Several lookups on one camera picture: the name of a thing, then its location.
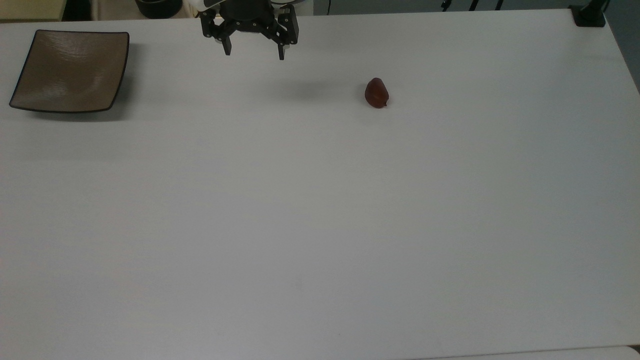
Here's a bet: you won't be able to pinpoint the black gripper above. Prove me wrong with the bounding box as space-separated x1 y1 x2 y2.
199 0 300 61

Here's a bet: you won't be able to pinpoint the small dark red food item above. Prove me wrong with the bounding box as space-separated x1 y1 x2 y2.
364 77 390 109

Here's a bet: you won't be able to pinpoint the black round bin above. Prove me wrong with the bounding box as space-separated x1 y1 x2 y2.
135 0 184 20

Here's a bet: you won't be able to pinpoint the brown square ceramic plate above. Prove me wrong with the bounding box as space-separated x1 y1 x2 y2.
9 29 130 113

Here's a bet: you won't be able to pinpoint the black tripod legs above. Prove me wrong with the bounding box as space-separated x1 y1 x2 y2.
440 0 506 12

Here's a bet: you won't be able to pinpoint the black table clamp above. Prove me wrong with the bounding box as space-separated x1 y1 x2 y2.
569 0 607 28

